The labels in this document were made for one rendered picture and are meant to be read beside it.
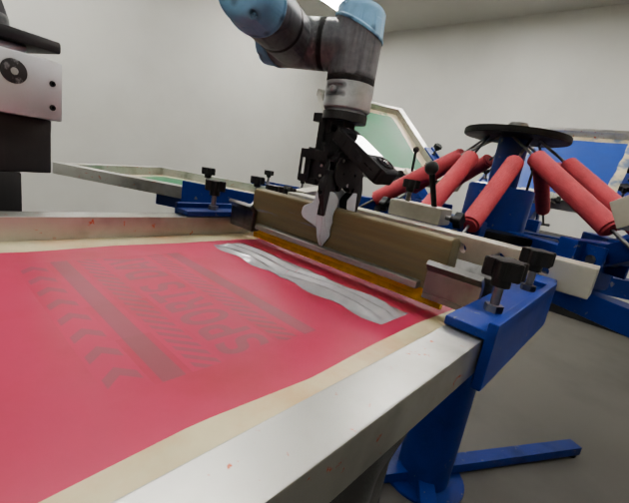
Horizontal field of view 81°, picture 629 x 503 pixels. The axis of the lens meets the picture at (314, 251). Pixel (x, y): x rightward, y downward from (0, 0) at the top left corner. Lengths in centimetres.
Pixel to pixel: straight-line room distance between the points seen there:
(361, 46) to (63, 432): 55
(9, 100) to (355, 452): 67
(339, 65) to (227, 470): 54
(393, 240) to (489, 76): 460
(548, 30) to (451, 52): 102
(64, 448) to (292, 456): 13
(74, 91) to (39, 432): 413
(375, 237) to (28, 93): 57
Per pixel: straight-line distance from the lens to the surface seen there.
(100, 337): 37
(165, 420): 27
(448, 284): 50
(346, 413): 23
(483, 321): 41
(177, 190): 123
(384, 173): 54
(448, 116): 513
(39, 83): 76
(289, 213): 67
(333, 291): 50
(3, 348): 37
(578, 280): 70
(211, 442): 26
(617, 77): 480
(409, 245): 53
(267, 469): 19
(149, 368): 32
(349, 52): 61
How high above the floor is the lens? 113
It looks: 13 degrees down
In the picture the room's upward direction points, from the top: 10 degrees clockwise
